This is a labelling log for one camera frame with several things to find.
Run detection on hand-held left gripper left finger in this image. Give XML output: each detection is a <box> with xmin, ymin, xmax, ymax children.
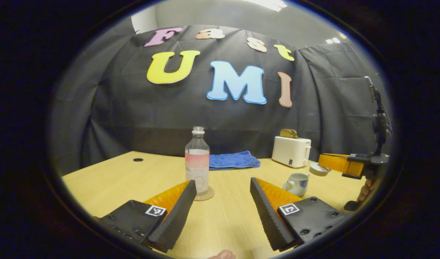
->
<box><xmin>93</xmin><ymin>180</ymin><xmax>198</xmax><ymax>253</ymax></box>

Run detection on clear plastic water bottle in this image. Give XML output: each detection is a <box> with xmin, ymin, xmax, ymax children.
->
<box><xmin>185</xmin><ymin>126</ymin><xmax>210</xmax><ymax>196</ymax></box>

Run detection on black backdrop cloth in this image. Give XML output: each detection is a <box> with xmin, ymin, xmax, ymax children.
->
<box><xmin>49</xmin><ymin>24</ymin><xmax>389</xmax><ymax>173</ymax></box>

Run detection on white blue-patterned teacup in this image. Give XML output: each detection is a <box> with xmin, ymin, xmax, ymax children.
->
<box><xmin>282</xmin><ymin>173</ymin><xmax>310</xmax><ymax>197</ymax></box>

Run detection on white toaster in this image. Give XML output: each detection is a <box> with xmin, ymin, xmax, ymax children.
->
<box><xmin>271</xmin><ymin>136</ymin><xmax>312</xmax><ymax>168</ymax></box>

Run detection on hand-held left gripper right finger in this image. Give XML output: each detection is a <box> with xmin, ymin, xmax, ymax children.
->
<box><xmin>250</xmin><ymin>177</ymin><xmax>348</xmax><ymax>252</ymax></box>

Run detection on ceiling light panel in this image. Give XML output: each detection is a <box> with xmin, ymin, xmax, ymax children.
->
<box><xmin>325</xmin><ymin>33</ymin><xmax>347</xmax><ymax>44</ymax></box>
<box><xmin>243</xmin><ymin>0</ymin><xmax>288</xmax><ymax>12</ymax></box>

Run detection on blue towel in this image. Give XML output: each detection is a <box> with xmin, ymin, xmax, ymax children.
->
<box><xmin>209</xmin><ymin>150</ymin><xmax>261</xmax><ymax>171</ymax></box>

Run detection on round beige coaster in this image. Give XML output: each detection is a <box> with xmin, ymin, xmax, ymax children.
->
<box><xmin>194</xmin><ymin>186</ymin><xmax>215</xmax><ymax>201</ymax></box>

